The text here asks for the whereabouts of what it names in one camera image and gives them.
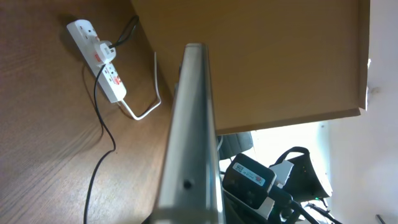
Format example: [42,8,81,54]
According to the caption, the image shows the white power strip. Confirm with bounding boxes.
[67,19,127,103]

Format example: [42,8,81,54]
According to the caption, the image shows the white power strip cord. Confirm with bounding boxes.
[119,51,162,121]

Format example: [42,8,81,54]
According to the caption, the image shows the light wooden side panel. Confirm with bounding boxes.
[132,0,371,134]

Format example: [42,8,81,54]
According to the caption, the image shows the white USB charger plug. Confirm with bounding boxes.
[93,40,116,67]

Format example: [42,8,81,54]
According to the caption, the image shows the black USB charging cable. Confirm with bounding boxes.
[82,14,140,224]

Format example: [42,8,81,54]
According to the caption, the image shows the black Samsung Galaxy smartphone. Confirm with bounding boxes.
[149,43,225,223]

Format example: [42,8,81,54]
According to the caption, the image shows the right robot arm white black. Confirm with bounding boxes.
[270,146,333,202]

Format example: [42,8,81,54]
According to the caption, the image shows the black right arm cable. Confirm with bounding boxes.
[267,185,343,224]

